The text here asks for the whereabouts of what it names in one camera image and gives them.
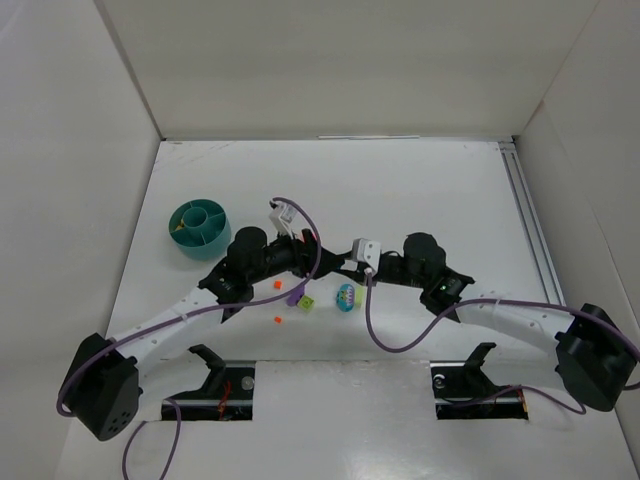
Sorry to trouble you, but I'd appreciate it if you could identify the teal printed oval lego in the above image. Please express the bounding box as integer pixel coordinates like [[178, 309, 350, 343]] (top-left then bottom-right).
[[335, 283, 359, 313]]

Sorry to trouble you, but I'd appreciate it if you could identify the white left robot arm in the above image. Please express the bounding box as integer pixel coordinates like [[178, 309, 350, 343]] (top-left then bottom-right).
[[56, 227, 347, 441]]

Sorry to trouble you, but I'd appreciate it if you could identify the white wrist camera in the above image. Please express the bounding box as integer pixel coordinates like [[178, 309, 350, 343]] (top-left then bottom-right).
[[269, 200, 297, 238], [351, 238, 381, 274]]

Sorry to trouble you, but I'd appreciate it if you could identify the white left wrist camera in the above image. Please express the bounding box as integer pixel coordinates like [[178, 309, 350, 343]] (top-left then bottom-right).
[[269, 200, 297, 238]]

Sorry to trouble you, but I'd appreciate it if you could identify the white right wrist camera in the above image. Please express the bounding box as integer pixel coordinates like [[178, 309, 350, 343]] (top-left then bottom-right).
[[351, 238, 381, 274]]

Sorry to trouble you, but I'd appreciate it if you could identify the teal round divided container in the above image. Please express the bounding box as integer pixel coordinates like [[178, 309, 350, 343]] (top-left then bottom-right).
[[168, 199, 231, 261]]

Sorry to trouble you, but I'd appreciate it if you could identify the purple curved lego piece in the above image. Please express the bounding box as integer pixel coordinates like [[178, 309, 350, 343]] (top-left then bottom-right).
[[285, 286, 305, 307]]

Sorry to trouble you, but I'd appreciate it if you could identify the pale green lego brick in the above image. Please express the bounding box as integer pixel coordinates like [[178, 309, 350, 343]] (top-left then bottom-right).
[[354, 286, 366, 308]]

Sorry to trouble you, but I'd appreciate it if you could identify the aluminium rail right side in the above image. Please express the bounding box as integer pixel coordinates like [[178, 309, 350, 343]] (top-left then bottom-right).
[[498, 141, 581, 346]]

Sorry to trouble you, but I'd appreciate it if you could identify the lime green square lego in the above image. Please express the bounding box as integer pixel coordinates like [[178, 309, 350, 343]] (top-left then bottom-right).
[[296, 295, 315, 313]]

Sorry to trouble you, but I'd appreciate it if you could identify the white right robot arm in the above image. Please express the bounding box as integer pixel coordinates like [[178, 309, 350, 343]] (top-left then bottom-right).
[[346, 232, 639, 412]]

